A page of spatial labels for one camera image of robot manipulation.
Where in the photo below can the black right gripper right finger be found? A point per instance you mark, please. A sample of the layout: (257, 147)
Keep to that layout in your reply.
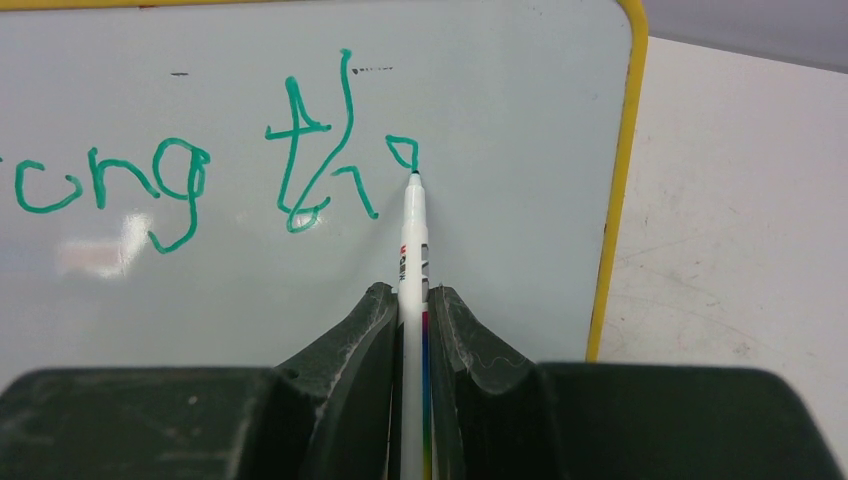
(499, 415)

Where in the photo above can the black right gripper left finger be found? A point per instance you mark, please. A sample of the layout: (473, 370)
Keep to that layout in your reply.
(324, 413)

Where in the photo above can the white green whiteboard marker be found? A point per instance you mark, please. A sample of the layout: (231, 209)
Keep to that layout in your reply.
(413, 291)

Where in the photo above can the yellow framed whiteboard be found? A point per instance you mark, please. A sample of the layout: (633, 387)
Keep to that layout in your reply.
(219, 184)

